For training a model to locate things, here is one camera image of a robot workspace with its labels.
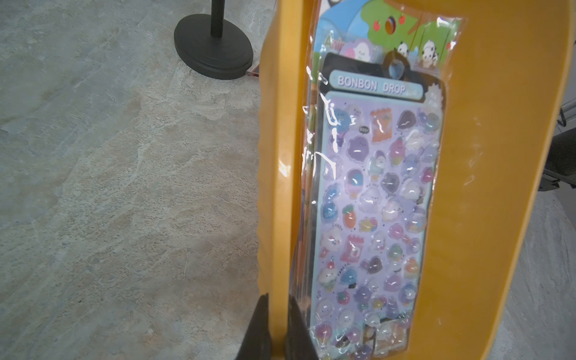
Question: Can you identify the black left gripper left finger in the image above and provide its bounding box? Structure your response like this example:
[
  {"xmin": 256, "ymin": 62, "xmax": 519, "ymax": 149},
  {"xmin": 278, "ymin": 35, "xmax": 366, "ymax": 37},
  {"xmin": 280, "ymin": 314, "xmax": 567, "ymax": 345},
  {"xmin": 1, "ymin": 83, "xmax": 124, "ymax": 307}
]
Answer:
[{"xmin": 235, "ymin": 294, "xmax": 272, "ymax": 360}]

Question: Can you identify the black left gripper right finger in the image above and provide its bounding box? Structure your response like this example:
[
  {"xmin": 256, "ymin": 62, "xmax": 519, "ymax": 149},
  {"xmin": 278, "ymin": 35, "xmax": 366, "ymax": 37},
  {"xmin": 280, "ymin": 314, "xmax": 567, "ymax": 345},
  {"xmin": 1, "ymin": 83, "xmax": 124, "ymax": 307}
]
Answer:
[{"xmin": 285, "ymin": 295, "xmax": 318, "ymax": 360}]

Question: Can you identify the purple bonbon sticker sheet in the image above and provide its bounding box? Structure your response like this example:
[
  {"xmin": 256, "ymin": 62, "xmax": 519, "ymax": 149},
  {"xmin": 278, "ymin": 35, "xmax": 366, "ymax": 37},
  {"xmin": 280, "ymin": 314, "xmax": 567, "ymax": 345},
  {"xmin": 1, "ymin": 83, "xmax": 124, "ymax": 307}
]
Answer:
[{"xmin": 301, "ymin": 54, "xmax": 446, "ymax": 359}]

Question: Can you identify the yellow storage box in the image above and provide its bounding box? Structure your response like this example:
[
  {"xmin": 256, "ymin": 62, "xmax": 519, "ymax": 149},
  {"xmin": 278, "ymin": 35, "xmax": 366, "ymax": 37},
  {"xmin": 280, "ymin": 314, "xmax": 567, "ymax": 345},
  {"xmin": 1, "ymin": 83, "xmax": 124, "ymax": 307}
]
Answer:
[{"xmin": 257, "ymin": 1, "xmax": 575, "ymax": 359}]

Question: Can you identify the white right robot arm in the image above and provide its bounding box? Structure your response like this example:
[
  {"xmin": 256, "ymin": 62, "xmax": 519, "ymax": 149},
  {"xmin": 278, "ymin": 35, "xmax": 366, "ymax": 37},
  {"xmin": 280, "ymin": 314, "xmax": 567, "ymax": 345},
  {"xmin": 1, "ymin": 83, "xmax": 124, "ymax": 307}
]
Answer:
[{"xmin": 538, "ymin": 98, "xmax": 575, "ymax": 191}]

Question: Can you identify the black microphone stand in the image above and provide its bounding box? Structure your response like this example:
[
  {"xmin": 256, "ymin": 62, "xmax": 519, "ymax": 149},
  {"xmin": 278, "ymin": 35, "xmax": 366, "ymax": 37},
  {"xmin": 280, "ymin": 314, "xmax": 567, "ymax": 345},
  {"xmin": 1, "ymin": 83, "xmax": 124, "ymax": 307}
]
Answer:
[{"xmin": 174, "ymin": 0, "xmax": 254, "ymax": 80}]

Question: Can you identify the panda sticker sheet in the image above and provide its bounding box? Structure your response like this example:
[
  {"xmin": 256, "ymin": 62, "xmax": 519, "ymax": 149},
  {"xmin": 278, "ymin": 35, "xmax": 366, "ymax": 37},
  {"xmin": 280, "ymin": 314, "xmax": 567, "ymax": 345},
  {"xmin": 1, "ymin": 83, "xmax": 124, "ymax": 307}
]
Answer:
[{"xmin": 307, "ymin": 0, "xmax": 466, "ymax": 80}]

